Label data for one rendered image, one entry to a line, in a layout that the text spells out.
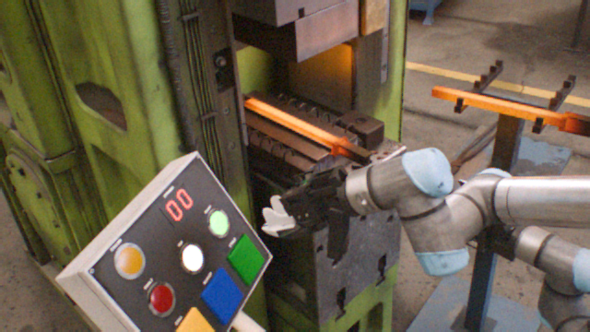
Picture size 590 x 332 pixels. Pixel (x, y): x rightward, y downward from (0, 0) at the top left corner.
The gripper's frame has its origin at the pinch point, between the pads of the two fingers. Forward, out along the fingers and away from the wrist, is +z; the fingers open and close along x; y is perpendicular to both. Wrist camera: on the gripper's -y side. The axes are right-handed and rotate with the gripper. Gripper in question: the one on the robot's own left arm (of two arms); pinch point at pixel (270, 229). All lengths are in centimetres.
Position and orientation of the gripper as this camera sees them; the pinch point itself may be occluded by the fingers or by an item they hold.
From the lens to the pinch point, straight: 103.8
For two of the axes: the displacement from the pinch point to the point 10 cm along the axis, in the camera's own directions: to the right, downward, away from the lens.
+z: -7.8, 2.7, 5.7
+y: -5.2, -7.9, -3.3
